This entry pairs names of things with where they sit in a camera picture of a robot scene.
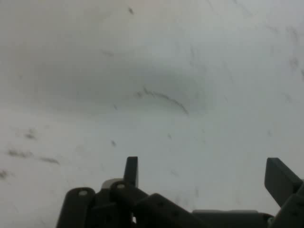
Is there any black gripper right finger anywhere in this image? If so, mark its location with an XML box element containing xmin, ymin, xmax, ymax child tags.
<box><xmin>264</xmin><ymin>157</ymin><xmax>304</xmax><ymax>228</ymax></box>

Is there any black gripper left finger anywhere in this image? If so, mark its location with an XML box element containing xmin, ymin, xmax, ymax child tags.
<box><xmin>56</xmin><ymin>156</ymin><xmax>193</xmax><ymax>228</ymax></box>

